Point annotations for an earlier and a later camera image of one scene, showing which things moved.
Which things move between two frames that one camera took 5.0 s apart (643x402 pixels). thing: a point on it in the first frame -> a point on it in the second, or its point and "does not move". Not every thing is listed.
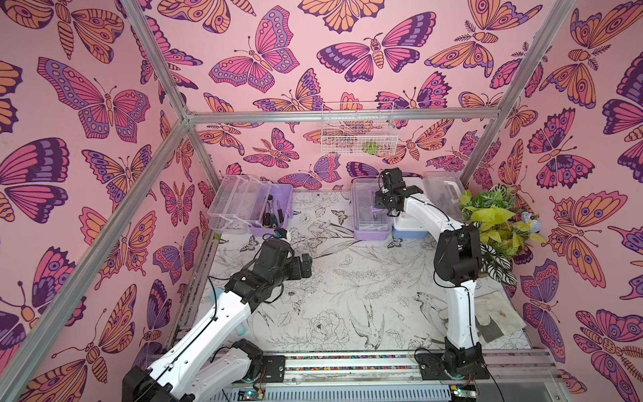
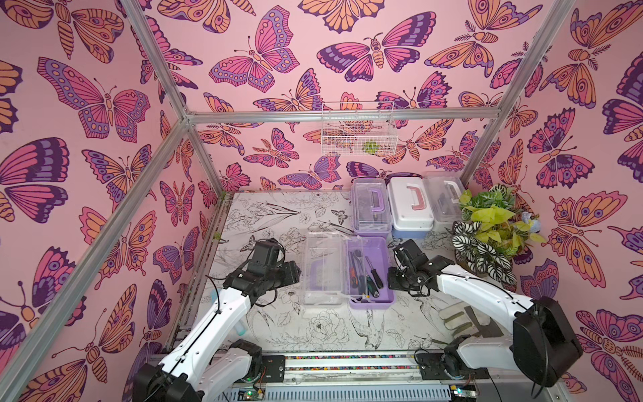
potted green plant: (506, 229) does not move
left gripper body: (295, 272) -> (283, 275)
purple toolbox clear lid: (236, 197) -> (324, 258)
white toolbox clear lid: (444, 188) does not move
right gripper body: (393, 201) -> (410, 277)
